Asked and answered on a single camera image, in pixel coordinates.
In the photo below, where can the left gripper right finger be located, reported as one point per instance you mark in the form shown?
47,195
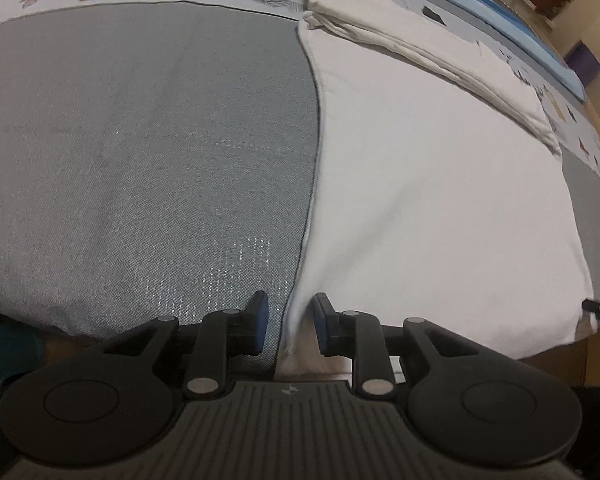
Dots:
359,337

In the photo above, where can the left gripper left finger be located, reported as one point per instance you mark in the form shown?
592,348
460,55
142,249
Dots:
218,338

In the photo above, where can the white long-sleeve shirt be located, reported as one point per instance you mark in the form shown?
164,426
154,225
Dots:
439,191

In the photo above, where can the light blue cloud sheet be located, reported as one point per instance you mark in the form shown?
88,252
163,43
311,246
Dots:
499,18

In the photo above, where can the purple box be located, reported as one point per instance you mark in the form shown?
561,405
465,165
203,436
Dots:
583,62

